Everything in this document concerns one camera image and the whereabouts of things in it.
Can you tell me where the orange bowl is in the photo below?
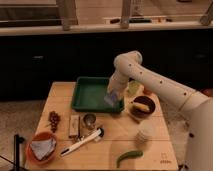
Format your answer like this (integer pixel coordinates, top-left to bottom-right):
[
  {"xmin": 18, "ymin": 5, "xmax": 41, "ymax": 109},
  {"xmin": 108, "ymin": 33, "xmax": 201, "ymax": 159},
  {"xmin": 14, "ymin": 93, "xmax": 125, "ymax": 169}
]
[{"xmin": 26, "ymin": 132, "xmax": 57, "ymax": 165}]

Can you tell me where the grey cloth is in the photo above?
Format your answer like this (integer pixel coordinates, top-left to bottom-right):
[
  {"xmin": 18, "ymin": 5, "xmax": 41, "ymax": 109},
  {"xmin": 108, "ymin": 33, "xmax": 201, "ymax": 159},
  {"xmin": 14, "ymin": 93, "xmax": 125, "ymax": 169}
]
[{"xmin": 30, "ymin": 138, "xmax": 56, "ymax": 160}]

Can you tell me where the orange fruit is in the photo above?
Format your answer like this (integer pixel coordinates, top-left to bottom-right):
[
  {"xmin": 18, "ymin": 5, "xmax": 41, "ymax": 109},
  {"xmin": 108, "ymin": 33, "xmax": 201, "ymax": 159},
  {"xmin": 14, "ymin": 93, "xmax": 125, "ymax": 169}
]
[{"xmin": 143, "ymin": 87, "xmax": 152, "ymax": 95}]

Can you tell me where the white handled brush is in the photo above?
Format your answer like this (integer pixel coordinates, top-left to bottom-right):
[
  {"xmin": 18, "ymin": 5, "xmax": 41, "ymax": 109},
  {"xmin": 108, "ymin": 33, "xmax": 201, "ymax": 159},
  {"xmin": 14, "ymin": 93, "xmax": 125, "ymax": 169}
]
[{"xmin": 60, "ymin": 127, "xmax": 104, "ymax": 157}]

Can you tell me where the blue sponge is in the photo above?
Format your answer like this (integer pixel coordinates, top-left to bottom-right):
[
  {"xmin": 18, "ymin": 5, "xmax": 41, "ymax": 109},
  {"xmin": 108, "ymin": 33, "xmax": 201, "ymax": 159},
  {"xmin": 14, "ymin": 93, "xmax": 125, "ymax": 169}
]
[{"xmin": 104, "ymin": 92, "xmax": 118, "ymax": 106}]

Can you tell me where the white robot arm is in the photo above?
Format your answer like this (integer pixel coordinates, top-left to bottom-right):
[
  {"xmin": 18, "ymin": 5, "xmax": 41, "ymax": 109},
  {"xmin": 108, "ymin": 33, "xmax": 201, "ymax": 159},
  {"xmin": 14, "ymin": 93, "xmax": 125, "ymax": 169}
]
[{"xmin": 104, "ymin": 51, "xmax": 213, "ymax": 171}]

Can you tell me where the black stand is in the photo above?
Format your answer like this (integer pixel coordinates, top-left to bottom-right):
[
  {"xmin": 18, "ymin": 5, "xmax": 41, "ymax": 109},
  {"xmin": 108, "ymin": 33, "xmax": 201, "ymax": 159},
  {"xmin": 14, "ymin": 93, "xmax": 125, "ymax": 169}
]
[{"xmin": 9, "ymin": 134, "xmax": 28, "ymax": 171}]

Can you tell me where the small metal cup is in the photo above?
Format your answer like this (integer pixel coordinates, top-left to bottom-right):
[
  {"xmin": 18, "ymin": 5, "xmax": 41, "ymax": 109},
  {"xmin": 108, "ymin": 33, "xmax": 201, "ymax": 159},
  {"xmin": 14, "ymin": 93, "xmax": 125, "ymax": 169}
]
[{"xmin": 83, "ymin": 113, "xmax": 96, "ymax": 130}]

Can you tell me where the green chili pepper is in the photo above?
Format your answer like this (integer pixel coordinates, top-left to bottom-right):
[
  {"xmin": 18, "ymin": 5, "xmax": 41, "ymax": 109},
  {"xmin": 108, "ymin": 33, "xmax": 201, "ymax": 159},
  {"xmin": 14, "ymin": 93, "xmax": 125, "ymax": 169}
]
[{"xmin": 116, "ymin": 150, "xmax": 143, "ymax": 168}]

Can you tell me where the light green cup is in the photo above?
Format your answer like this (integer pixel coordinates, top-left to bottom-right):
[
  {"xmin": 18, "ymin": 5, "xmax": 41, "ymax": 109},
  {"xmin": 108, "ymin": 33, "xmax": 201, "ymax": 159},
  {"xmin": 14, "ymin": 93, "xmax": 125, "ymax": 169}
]
[{"xmin": 128, "ymin": 80, "xmax": 140, "ymax": 96}]

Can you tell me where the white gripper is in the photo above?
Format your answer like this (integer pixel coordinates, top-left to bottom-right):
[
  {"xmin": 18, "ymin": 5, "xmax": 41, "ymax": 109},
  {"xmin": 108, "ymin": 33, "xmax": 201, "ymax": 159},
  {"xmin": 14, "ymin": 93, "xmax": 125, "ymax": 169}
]
[{"xmin": 107, "ymin": 71, "xmax": 129, "ymax": 97}]

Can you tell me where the white ribbed cup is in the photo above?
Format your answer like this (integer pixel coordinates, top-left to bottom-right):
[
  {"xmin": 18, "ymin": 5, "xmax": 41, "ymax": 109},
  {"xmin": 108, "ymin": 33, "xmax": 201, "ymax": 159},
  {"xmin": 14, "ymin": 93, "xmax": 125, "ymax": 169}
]
[{"xmin": 135, "ymin": 121, "xmax": 155, "ymax": 144}]

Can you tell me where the yellow banana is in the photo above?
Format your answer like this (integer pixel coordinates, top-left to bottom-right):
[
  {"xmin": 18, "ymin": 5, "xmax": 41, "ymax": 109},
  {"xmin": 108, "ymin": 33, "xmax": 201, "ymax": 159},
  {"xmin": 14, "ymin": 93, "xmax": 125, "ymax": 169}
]
[{"xmin": 133, "ymin": 102, "xmax": 150, "ymax": 112}]

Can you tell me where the green plastic tray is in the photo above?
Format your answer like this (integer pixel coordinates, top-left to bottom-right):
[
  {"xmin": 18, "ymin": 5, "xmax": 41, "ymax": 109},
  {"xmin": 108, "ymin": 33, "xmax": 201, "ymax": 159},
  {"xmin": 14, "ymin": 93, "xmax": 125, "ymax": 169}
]
[{"xmin": 71, "ymin": 77, "xmax": 124, "ymax": 113}]

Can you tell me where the dark brown bowl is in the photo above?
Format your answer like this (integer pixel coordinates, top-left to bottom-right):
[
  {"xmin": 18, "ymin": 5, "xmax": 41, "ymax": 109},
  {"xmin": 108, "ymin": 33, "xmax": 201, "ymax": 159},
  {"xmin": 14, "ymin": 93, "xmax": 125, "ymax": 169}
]
[{"xmin": 129, "ymin": 96, "xmax": 155, "ymax": 118}]

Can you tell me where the wooden block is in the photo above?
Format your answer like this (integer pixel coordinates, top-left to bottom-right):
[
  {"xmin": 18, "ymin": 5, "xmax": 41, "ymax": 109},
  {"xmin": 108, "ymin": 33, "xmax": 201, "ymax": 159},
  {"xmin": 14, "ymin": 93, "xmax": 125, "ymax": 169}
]
[{"xmin": 69, "ymin": 115, "xmax": 80, "ymax": 138}]

